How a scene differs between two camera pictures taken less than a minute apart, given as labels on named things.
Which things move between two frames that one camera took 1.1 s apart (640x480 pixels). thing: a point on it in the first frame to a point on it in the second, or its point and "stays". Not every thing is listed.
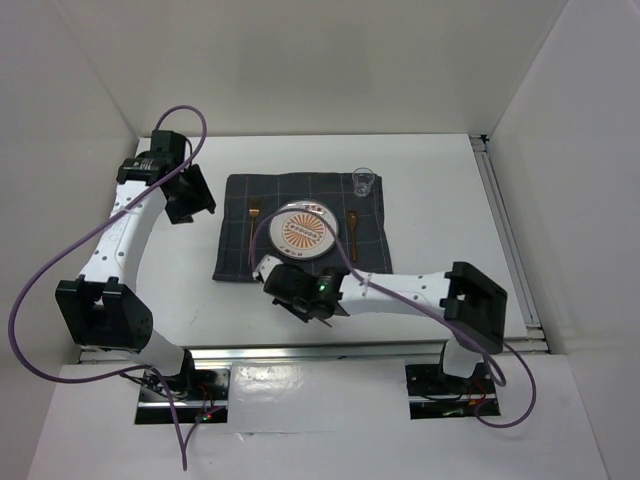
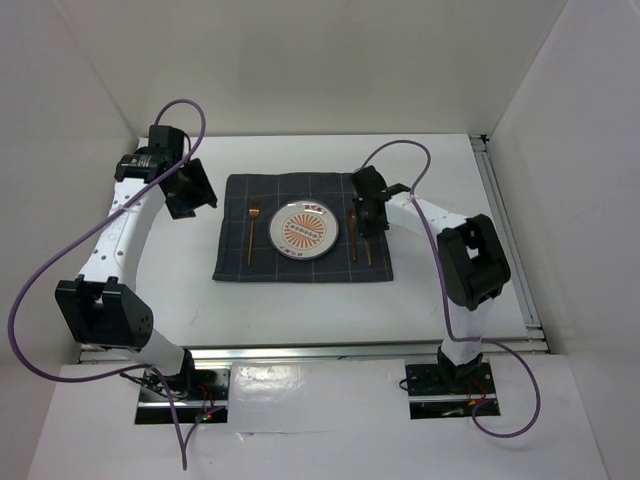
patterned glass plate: (302, 235) stays
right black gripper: (302, 313) to (366, 229)
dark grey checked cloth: (251, 203) stays
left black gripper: (201, 197) stays
